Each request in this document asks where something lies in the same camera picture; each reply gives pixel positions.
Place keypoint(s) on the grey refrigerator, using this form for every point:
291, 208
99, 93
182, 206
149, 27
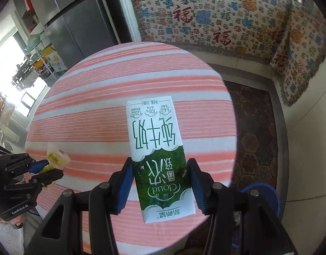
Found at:
80, 18

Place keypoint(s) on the dark shelf cabinet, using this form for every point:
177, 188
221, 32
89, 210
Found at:
28, 16

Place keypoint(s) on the red hanging bag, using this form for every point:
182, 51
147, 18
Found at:
26, 1

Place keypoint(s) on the large printed blanket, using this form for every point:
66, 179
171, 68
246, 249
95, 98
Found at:
205, 18

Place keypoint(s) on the green white milk carton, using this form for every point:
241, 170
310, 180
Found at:
157, 143

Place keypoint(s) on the person's left forearm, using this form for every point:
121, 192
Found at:
8, 239

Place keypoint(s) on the yellow white cardboard box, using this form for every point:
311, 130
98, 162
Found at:
55, 59

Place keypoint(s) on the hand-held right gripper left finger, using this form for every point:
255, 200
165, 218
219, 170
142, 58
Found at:
124, 188

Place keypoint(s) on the patterned floor rug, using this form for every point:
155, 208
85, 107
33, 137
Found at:
253, 124

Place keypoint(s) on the small printed blanket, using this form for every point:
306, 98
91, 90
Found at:
304, 58

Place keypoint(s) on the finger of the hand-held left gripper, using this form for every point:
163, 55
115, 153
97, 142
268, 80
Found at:
39, 165
50, 176

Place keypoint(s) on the blue plastic basket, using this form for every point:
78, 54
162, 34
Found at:
269, 194

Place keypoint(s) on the white base cabinet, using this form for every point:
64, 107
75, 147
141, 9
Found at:
298, 151

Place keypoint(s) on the white storage rack with bowls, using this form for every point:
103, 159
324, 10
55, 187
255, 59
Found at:
36, 42

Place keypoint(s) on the pink striped tablecloth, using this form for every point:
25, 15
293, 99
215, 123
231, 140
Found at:
99, 98

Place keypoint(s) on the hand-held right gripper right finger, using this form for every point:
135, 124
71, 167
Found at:
196, 191

